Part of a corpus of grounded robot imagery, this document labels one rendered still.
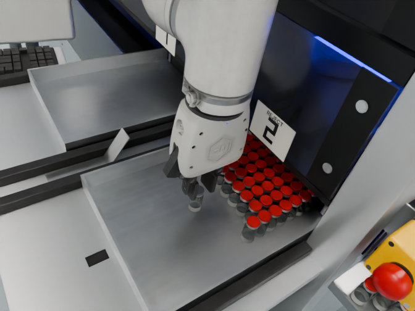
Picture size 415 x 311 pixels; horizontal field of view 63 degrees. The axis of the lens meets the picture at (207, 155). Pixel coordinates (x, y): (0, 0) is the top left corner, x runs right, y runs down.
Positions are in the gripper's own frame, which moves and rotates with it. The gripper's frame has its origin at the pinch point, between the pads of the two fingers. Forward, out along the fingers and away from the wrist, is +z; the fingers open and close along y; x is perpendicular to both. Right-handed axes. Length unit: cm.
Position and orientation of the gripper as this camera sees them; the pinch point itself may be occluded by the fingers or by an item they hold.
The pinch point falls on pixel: (199, 181)
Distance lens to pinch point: 52.2
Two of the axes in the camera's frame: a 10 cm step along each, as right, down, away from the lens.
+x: -5.4, -6.4, 5.5
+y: 8.3, -2.9, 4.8
